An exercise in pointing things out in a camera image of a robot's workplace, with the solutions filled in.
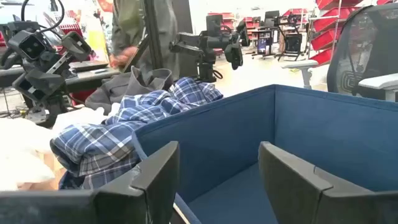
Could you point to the red bin shelf rack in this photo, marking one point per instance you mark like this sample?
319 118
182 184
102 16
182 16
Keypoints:
326 34

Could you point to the blue fabric storage bin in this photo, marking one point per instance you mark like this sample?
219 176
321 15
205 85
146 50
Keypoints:
326 140

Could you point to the black background workstation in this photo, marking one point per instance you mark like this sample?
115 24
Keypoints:
280 34

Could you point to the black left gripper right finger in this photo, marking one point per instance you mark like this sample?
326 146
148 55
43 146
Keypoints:
295 193

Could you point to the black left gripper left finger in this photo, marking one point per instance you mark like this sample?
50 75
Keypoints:
149 199

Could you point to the blue plaid shirt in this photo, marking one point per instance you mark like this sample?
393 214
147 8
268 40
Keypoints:
102 143

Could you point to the person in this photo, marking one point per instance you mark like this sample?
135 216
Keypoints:
127 21

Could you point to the black background robot arm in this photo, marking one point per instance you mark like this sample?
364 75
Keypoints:
211 40

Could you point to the person's hand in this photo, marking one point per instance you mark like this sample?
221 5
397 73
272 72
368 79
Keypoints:
122 56

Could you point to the black side table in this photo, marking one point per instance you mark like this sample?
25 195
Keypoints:
87 79

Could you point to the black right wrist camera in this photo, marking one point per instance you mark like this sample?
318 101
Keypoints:
29 45

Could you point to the black keyboard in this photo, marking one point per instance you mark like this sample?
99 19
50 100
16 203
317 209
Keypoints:
88 65

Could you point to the grey mesh office chair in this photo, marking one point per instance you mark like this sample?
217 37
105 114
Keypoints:
367 46

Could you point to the black metal station frame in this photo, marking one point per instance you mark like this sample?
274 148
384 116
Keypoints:
154 31

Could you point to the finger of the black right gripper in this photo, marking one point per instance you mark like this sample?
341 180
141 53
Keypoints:
77 46
40 84

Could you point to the grey garment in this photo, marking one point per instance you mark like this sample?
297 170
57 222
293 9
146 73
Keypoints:
124 87

